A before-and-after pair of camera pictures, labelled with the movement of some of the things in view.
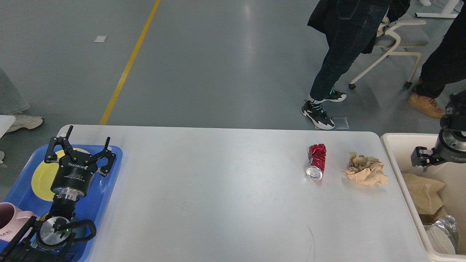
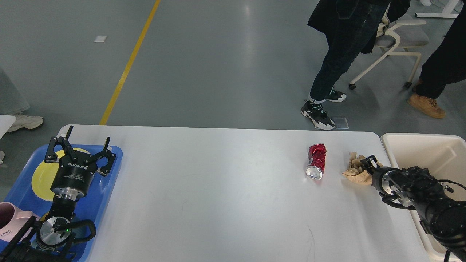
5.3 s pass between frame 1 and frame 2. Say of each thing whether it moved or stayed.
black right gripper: moved
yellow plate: stayed
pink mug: stayed
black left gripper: stayed
